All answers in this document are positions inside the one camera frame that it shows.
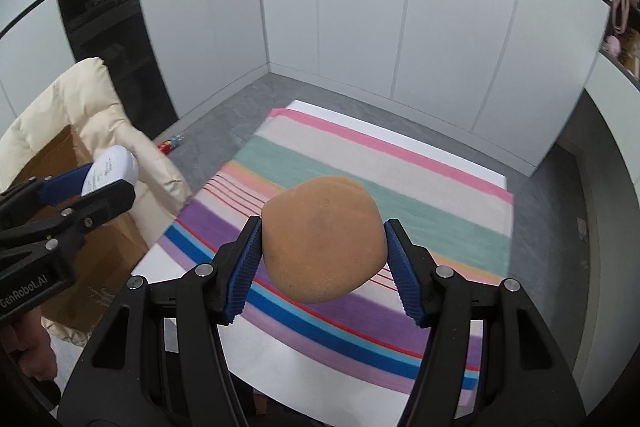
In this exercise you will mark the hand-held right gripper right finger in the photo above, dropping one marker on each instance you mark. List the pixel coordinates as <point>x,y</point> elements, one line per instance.
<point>404,279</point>

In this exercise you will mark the pink plush toy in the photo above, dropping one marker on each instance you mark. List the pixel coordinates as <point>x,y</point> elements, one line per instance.
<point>612,46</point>

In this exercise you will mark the wall socket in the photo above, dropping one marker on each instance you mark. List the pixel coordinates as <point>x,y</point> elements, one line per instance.
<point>582,228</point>

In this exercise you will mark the tan round makeup puff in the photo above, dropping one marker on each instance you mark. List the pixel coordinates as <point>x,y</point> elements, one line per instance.
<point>325,237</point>

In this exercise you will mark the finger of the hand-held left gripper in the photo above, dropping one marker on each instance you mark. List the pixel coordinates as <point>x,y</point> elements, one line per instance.
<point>67,184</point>
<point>95,207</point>

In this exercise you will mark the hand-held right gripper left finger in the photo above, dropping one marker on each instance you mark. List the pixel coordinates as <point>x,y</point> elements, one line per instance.
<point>245,267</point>

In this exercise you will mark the cream puffer jacket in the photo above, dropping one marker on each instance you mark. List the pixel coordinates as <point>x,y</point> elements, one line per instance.
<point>100,107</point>

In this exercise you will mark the black cabinet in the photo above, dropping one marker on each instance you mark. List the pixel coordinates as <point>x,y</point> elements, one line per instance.
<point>115,32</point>

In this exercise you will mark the white round jar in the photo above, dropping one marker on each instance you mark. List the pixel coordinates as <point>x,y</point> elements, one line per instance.
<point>112,169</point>

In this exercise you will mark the brown cardboard box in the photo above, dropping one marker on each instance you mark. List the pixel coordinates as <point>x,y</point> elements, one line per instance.
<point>107,252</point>

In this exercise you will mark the striped colourful mat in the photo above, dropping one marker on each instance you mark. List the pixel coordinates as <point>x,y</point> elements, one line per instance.
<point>350,167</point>

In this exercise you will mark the person's left hand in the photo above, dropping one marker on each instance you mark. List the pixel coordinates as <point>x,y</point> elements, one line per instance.
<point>37,347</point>

